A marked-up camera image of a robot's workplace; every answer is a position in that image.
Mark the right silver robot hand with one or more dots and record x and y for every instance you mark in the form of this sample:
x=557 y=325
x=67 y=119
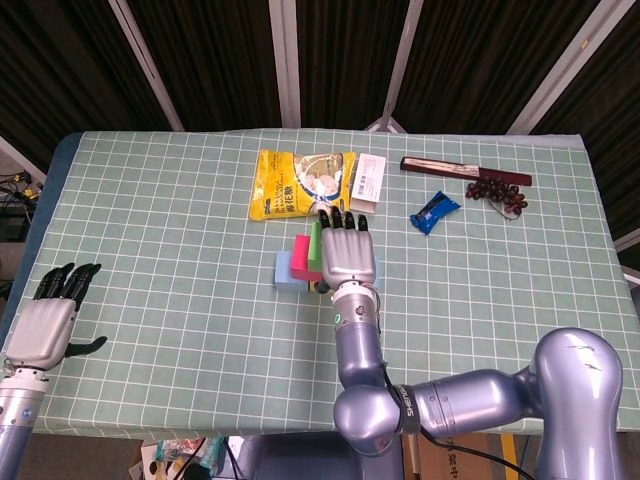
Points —
x=347 y=255

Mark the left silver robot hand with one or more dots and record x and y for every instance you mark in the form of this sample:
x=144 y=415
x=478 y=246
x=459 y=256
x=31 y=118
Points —
x=42 y=327

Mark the green foam cube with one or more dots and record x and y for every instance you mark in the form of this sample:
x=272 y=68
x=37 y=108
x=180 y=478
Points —
x=315 y=245

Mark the pink-red foam cube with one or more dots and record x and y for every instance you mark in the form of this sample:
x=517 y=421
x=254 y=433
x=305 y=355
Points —
x=301 y=255

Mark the yellow foam cube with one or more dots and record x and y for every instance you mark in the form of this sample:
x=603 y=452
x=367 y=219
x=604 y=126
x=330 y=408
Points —
x=312 y=287

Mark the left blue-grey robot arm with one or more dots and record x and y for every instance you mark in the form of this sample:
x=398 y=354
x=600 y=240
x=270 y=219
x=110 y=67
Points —
x=17 y=430

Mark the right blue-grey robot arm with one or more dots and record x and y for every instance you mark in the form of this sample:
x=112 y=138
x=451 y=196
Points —
x=450 y=385

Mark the yellow marshmallow bag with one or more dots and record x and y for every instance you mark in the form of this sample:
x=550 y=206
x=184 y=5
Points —
x=275 y=195

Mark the blue snack packet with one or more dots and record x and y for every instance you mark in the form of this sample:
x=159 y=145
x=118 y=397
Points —
x=432 y=212

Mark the dark red folded fan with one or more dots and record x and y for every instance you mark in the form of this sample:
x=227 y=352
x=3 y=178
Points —
x=440 y=166

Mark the dark red grape bunch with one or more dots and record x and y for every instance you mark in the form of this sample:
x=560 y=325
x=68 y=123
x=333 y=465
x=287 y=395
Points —
x=490 y=190

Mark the green checked tablecloth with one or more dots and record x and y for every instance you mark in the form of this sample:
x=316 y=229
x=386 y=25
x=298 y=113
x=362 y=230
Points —
x=200 y=370

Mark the colourful printed packaging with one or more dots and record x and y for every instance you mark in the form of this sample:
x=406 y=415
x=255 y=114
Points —
x=170 y=460

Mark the blue-grey robot torso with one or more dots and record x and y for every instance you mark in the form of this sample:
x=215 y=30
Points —
x=300 y=457

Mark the brown cardboard box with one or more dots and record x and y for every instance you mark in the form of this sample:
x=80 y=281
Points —
x=460 y=460

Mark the dark pleated curtain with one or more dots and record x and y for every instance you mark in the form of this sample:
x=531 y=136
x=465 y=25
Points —
x=220 y=50

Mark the white metal frame post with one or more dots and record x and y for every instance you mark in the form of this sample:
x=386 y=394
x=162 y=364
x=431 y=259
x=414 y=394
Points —
x=285 y=60
x=145 y=65
x=20 y=157
x=565 y=65
x=400 y=65
x=631 y=242

